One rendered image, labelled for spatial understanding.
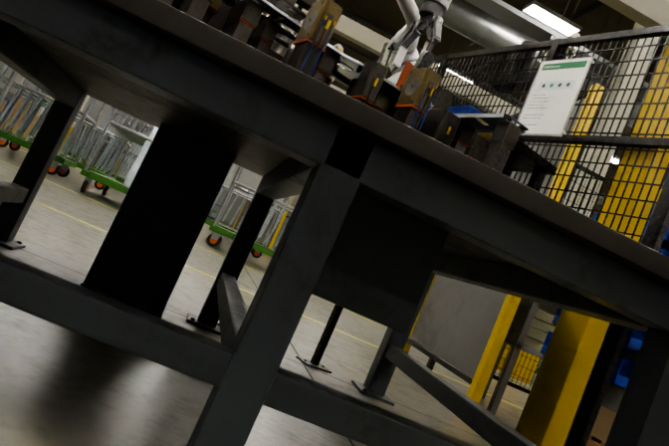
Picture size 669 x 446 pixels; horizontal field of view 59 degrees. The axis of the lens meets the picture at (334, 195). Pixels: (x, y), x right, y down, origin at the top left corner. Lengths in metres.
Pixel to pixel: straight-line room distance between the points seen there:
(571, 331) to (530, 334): 1.74
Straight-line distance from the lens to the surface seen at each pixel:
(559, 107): 2.24
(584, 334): 1.88
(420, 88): 1.70
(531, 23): 10.17
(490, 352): 3.44
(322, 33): 1.57
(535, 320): 3.65
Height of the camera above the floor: 0.43
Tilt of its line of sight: 6 degrees up
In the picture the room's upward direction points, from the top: 24 degrees clockwise
